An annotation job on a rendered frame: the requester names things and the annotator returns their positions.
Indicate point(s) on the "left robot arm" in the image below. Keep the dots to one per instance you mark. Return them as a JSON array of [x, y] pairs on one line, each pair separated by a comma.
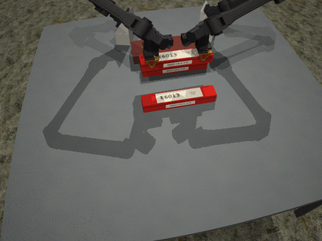
[[218, 20]]

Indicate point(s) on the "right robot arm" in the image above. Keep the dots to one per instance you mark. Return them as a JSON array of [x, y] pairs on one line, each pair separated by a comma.
[[142, 28]]

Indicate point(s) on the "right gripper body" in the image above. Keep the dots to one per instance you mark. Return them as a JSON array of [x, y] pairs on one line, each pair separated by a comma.
[[147, 51]]

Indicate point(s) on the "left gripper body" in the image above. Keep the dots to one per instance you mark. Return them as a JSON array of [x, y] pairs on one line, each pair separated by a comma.
[[203, 49]]

